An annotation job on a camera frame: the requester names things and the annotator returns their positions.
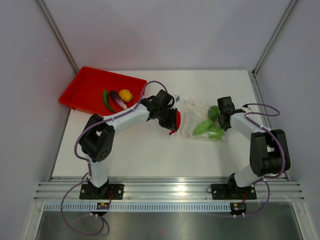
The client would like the aluminium mounting rail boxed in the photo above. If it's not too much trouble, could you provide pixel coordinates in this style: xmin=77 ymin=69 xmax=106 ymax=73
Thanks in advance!
xmin=33 ymin=177 xmax=305 ymax=202

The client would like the red plastic tray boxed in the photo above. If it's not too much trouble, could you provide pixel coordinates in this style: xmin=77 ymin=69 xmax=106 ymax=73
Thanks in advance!
xmin=58 ymin=66 xmax=147 ymax=116

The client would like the light green fake lime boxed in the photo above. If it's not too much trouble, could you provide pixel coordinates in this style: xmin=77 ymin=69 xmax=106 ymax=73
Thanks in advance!
xmin=192 ymin=118 xmax=215 ymax=136

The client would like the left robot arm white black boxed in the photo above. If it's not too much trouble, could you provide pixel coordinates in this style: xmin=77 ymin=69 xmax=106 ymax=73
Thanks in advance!
xmin=76 ymin=90 xmax=181 ymax=200

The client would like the dark green fake cucumber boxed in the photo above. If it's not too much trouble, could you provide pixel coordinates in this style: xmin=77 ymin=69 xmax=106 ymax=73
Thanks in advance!
xmin=102 ymin=90 xmax=116 ymax=113

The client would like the purple fake eggplant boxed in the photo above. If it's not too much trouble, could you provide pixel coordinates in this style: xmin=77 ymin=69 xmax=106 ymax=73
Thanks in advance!
xmin=109 ymin=90 xmax=128 ymax=110

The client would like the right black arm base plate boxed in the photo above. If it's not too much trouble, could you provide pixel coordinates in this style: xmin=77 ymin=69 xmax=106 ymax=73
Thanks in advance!
xmin=210 ymin=183 xmax=257 ymax=200

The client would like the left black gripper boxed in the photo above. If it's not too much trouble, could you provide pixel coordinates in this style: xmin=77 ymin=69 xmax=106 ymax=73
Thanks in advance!
xmin=157 ymin=106 xmax=177 ymax=131

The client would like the aluminium corner post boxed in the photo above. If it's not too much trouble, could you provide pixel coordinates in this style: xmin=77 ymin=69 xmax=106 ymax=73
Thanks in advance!
xmin=252 ymin=0 xmax=299 ymax=78
xmin=35 ymin=0 xmax=80 ymax=74

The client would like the right aluminium corner post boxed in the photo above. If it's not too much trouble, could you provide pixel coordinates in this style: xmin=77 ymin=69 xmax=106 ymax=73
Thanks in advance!
xmin=252 ymin=0 xmax=299 ymax=78

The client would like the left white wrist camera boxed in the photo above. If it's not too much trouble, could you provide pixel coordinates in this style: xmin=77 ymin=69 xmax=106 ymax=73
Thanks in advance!
xmin=173 ymin=95 xmax=180 ymax=103

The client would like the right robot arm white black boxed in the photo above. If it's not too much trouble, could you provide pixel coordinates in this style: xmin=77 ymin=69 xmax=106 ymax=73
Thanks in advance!
xmin=210 ymin=96 xmax=291 ymax=200

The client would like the left aluminium corner post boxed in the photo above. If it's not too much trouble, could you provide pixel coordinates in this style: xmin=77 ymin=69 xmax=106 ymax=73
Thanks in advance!
xmin=35 ymin=0 xmax=80 ymax=74

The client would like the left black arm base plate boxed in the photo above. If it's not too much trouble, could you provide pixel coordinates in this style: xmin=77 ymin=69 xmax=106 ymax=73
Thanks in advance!
xmin=79 ymin=183 xmax=124 ymax=200

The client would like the white slotted cable duct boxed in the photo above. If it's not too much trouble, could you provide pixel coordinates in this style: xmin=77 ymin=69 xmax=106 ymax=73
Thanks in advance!
xmin=44 ymin=202 xmax=231 ymax=213

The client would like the yellow fake lemon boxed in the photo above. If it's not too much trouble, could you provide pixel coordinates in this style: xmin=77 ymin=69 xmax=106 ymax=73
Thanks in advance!
xmin=118 ymin=89 xmax=133 ymax=103

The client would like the dark green fake pepper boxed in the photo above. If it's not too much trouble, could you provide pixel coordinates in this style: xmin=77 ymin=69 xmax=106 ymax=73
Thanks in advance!
xmin=207 ymin=105 xmax=221 ymax=121

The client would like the clear zip top bag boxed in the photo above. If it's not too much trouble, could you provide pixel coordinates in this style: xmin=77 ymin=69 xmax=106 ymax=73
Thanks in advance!
xmin=179 ymin=98 xmax=225 ymax=141

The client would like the light green fake guava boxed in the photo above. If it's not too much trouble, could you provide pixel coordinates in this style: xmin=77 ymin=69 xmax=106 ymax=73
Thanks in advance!
xmin=206 ymin=126 xmax=225 ymax=140

